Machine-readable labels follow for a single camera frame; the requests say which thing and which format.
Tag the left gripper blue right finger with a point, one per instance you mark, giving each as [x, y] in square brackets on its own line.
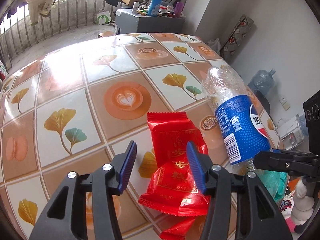
[258, 216]

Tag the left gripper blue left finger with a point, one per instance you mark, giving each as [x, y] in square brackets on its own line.
[64, 216]

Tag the green plastic bag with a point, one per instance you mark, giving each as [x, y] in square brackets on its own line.
[275, 182]

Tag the clear Pepsi plastic bottle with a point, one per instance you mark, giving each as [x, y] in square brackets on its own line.
[242, 130]

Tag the red foil wrapper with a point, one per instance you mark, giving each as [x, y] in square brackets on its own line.
[172, 189]

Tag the white gloved right hand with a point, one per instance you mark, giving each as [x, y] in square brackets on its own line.
[303, 204]

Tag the white water dispenser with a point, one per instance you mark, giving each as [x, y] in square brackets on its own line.
[290, 133]

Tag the black rice cooker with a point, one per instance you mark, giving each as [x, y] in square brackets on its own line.
[263, 100]

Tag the large blue water jug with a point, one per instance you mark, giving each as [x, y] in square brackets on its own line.
[262, 81]

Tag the patterned table cover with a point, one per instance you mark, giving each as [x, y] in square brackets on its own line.
[77, 107]

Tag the folded patterned board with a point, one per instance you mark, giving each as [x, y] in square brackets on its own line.
[241, 29]

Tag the white plastic bag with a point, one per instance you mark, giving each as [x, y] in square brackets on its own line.
[215, 45]

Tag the small wooden stool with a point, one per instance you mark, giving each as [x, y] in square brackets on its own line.
[106, 34]

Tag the purple cup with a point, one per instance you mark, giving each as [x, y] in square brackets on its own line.
[178, 9]

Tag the green white paper bag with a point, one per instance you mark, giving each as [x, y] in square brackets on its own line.
[103, 18]

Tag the grey cabinet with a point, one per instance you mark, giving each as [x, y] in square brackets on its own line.
[126, 23]

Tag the blue detergent bottle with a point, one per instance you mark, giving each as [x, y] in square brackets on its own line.
[154, 8]

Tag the metal balcony railing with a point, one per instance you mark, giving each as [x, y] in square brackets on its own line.
[18, 35]

